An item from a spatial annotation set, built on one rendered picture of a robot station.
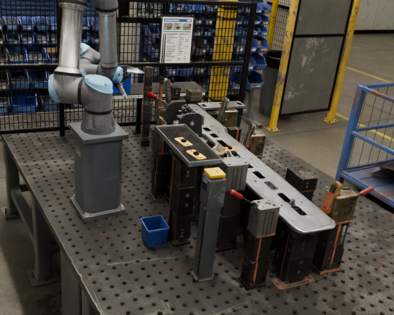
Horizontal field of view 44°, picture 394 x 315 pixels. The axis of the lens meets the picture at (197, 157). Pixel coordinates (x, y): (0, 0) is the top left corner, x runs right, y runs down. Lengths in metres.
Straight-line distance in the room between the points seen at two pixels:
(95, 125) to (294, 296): 1.06
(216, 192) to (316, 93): 4.24
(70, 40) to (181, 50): 1.19
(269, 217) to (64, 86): 1.00
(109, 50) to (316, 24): 3.60
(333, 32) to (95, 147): 4.06
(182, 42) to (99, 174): 1.30
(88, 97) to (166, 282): 0.82
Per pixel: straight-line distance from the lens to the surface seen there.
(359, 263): 2.24
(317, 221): 1.85
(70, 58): 2.12
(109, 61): 2.24
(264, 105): 5.97
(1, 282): 3.09
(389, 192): 4.22
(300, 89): 5.64
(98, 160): 2.14
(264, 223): 1.77
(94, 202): 2.23
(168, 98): 2.60
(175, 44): 3.15
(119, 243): 2.11
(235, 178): 1.94
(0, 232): 3.52
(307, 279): 2.04
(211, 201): 1.73
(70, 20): 2.13
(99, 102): 2.08
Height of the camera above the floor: 1.91
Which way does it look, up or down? 25 degrees down
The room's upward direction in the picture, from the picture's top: 6 degrees clockwise
